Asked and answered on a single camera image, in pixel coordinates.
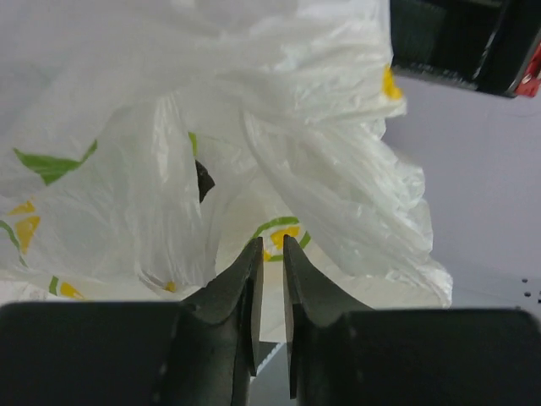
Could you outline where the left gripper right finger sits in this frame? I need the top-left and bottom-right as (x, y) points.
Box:
(283, 236), (540, 405)

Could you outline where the dark brown fake fruit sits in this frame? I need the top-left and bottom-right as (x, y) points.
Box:
(195, 160), (215, 203)

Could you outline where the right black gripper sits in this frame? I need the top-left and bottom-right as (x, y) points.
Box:
(390, 0), (540, 98)

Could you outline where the white lemon-print plastic bag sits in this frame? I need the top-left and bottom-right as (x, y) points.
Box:
(1, 1), (453, 342)

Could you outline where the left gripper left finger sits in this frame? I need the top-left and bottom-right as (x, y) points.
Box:
(1, 238), (263, 405)

